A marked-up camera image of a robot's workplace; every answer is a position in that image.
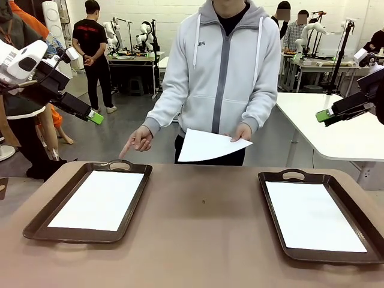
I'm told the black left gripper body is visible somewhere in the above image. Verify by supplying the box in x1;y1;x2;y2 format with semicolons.
22;59;73;105

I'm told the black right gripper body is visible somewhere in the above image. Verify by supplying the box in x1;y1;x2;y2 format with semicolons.
356;69;384;125

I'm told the white A4 paper sheet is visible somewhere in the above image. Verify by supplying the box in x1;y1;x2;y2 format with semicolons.
47;170;145;232
265;181;368;253
177;128;254;163

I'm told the person's left forearm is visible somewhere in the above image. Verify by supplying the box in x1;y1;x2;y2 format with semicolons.
239;89;278;133

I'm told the person's right forearm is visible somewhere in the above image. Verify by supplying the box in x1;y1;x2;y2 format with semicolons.
143;89;187;137

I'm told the person's right hand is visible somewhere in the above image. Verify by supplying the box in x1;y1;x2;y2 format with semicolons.
118;125;154;159

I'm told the person's left hand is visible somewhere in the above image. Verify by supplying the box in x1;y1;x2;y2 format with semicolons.
229;123;252;143

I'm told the large white table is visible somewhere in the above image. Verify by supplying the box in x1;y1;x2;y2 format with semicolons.
274;92;384;190

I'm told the black tripod stand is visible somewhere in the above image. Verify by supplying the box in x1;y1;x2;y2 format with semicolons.
326;19;360;96

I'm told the grey background desk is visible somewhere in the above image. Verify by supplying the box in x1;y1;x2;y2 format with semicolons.
281;56;370;94

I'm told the seated person in black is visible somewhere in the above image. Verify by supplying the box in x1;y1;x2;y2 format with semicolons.
362;29;384;52

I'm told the grey plastic stool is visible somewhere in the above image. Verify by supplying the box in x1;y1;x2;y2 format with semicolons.
128;76;145;97

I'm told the man in black t-shirt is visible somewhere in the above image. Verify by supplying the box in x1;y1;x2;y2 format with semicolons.
72;0;118;115

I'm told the person in orange jacket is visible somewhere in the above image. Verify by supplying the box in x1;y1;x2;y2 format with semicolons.
13;0;74;161

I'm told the white tower air conditioner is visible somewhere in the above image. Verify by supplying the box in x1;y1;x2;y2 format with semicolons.
41;0;86;71

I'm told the background workbench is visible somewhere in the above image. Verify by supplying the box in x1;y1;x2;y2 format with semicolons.
106;50;166;94

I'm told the white fan base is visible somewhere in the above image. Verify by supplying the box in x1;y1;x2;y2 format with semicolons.
0;145;16;163

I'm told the person in checked shirt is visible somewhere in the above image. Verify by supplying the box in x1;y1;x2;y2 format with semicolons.
283;10;310;52

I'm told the man in black clothes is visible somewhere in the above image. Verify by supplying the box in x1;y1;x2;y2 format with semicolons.
271;1;293;40

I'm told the brown board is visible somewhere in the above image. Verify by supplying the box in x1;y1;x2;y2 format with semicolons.
0;177;10;201

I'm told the brown plastic serving tray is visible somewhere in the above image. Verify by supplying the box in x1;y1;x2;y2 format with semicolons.
257;169;384;265
22;159;153;244

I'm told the person in white grey hoodie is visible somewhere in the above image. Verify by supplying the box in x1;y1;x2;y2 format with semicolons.
143;0;283;166

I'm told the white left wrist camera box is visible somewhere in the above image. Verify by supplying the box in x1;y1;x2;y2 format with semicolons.
64;47;80;64

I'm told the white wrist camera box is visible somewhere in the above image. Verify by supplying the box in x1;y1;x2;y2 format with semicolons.
64;47;80;64
353;49;378;67

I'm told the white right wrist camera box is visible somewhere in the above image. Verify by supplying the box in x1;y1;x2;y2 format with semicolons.
353;49;378;67

